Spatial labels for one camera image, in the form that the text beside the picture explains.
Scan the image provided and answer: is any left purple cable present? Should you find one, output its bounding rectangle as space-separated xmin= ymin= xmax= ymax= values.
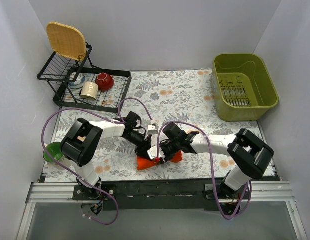
xmin=42 ymin=97 xmax=158 ymax=225

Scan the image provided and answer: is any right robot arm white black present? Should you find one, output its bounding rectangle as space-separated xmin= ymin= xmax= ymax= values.
xmin=156 ymin=122 xmax=275 ymax=199

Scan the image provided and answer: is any green cup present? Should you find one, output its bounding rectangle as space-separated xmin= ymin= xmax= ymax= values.
xmin=43 ymin=142 xmax=64 ymax=163

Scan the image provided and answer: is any cream ceramic mug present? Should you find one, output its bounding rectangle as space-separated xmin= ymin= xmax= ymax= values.
xmin=80 ymin=81 xmax=99 ymax=100

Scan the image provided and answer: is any aluminium rail frame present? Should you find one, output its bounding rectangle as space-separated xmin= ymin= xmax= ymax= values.
xmin=17 ymin=181 xmax=307 ymax=240

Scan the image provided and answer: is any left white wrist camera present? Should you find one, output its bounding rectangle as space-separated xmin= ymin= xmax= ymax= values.
xmin=147 ymin=124 xmax=159 ymax=135

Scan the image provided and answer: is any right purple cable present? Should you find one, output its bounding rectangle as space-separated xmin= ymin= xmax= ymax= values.
xmin=154 ymin=121 xmax=253 ymax=221

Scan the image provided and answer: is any purple cable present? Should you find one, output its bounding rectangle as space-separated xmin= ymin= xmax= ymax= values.
xmin=154 ymin=121 xmax=253 ymax=221
xmin=42 ymin=97 xmax=158 ymax=225

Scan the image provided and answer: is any floral patterned table cloth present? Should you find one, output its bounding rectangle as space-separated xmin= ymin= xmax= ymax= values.
xmin=42 ymin=67 xmax=275 ymax=183

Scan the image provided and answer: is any black mounting base plate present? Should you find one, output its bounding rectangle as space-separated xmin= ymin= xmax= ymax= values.
xmin=72 ymin=176 xmax=252 ymax=212

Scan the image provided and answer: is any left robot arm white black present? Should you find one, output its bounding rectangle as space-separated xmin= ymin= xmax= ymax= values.
xmin=60 ymin=111 xmax=152 ymax=200

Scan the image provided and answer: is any black wire dish rack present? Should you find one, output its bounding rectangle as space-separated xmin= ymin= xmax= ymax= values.
xmin=37 ymin=44 xmax=132 ymax=113

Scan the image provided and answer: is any orange t shirt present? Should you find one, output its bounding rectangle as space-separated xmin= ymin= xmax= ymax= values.
xmin=136 ymin=151 xmax=183 ymax=171

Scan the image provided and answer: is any woven yellow rattan tray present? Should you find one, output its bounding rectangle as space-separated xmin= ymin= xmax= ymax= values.
xmin=46 ymin=22 xmax=87 ymax=61

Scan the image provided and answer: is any olive green plastic tub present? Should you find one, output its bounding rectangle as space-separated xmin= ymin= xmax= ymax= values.
xmin=211 ymin=53 xmax=279 ymax=122

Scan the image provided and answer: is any blue white patterned bowl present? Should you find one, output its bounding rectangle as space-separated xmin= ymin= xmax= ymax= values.
xmin=68 ymin=73 xmax=87 ymax=89

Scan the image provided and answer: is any dark red bowl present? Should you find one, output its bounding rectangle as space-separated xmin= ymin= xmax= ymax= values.
xmin=95 ymin=72 xmax=114 ymax=92

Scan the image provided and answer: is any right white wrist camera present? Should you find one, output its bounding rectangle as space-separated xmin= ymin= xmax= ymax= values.
xmin=147 ymin=146 xmax=165 ymax=160

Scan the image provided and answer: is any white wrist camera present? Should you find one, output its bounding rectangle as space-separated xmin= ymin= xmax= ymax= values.
xmin=147 ymin=146 xmax=165 ymax=160
xmin=147 ymin=124 xmax=159 ymax=135

